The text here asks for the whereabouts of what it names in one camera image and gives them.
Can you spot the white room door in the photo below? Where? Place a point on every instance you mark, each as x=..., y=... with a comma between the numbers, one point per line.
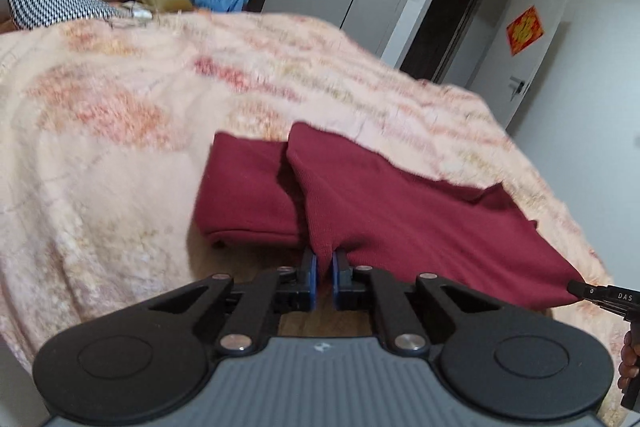
x=530, y=72

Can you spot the red diamond door decoration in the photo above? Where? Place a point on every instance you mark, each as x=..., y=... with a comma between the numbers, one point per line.
x=524, y=31

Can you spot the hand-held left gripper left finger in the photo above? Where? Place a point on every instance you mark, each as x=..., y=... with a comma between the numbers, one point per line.
x=311, y=281

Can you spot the dark red long-sleeved sweater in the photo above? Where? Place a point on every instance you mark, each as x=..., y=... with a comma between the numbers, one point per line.
x=400, y=217

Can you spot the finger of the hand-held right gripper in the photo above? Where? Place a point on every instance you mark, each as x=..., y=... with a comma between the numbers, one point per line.
x=582, y=290

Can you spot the pink floral quilt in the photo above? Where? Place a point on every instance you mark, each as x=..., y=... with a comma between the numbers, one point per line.
x=125, y=107

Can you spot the person's right hand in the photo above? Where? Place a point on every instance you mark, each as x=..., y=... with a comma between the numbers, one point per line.
x=629, y=364

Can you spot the black and white houndstooth pillow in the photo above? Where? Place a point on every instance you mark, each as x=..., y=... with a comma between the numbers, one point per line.
x=55, y=4

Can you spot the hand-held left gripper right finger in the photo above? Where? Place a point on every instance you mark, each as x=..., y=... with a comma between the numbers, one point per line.
x=337, y=281

